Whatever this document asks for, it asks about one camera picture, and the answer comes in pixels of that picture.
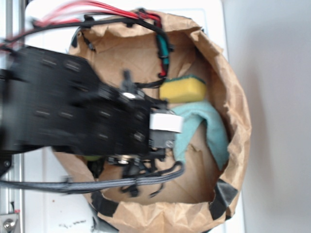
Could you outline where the black gripper white label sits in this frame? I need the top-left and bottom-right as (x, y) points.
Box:
(106, 70), (183, 170)

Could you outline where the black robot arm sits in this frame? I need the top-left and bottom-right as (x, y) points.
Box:
(0, 47), (183, 160)

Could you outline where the teal microfibre cloth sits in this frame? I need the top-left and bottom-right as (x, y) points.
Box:
(172, 100), (229, 170)

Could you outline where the yellow sponge green scourer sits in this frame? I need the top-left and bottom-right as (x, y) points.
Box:
(159, 75), (207, 103)

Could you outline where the lime green plush toy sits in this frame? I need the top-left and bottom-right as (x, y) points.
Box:
(84, 156), (102, 162)

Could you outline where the brown paper bag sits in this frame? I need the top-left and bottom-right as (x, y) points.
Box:
(69, 10), (252, 233)

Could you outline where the red black cable bundle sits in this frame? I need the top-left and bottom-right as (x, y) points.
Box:
(0, 0), (175, 89)

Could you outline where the aluminium frame rail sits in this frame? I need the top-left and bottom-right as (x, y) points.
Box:
(0, 0), (25, 233)

